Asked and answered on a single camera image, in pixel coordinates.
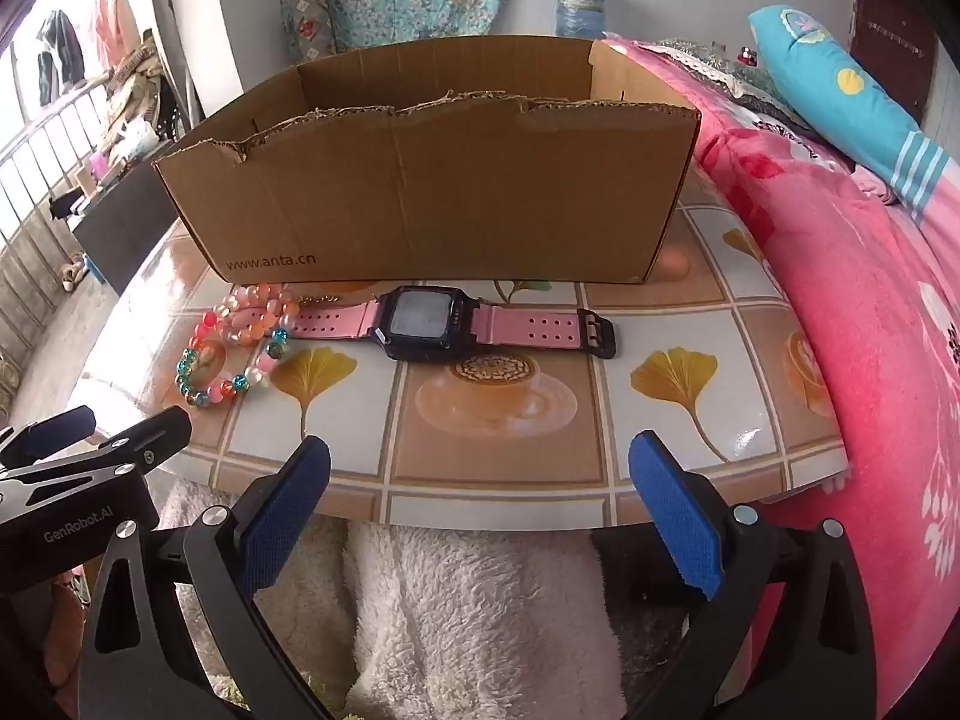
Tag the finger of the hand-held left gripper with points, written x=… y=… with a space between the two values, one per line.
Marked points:
x=45 y=435
x=154 y=439

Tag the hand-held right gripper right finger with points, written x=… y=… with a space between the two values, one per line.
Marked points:
x=675 y=510

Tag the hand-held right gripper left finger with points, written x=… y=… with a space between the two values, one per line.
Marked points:
x=289 y=517

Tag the brown cardboard box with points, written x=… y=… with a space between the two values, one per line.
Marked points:
x=450 y=195

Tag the pair of light shoes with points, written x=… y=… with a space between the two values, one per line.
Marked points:
x=73 y=274

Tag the white fluffy robe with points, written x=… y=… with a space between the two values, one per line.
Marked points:
x=465 y=615

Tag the dark cabinet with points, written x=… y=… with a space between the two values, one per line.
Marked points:
x=124 y=232

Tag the metal railing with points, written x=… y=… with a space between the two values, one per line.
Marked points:
x=30 y=187

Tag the pink floral blanket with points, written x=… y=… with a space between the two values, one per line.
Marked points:
x=862 y=315

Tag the pink packet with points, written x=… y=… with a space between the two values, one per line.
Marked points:
x=100 y=163

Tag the large window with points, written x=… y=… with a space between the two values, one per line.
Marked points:
x=22 y=105

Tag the pile of clothes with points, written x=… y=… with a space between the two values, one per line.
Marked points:
x=139 y=82

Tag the hanging dark jacket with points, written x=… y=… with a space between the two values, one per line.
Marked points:
x=56 y=45

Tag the hanging pink garment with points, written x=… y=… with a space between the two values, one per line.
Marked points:
x=112 y=22

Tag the grey patterned cushion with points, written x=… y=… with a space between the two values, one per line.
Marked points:
x=311 y=26

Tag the grey lace pillow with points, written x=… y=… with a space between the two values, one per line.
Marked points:
x=712 y=60

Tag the cyan cartoon pillow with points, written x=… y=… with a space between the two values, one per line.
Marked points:
x=847 y=90

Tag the blue water jug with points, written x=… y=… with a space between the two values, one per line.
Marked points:
x=581 y=7

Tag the dark brown door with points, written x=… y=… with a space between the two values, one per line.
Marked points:
x=892 y=37

